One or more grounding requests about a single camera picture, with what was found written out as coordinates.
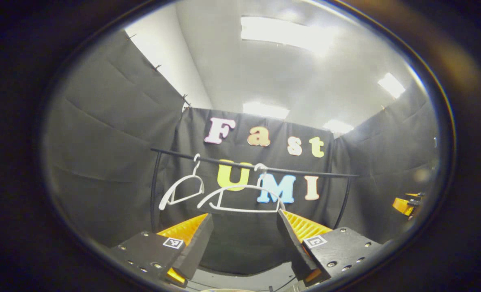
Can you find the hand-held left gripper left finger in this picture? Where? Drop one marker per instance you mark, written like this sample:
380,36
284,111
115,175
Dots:
198,243

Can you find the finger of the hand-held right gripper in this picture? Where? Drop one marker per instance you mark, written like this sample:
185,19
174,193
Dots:
402,205

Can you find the white hanger with wrapped hook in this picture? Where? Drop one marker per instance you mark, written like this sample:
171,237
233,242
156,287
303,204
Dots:
240,186

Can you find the white plastic hanger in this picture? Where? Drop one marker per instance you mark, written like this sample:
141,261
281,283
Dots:
183,181

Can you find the black clothes rack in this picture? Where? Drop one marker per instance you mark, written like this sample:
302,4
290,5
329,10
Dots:
305,172

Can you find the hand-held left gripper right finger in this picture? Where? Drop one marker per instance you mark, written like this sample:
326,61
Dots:
293,243

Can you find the black backdrop cloth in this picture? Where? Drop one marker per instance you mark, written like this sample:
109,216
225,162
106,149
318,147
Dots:
102,162

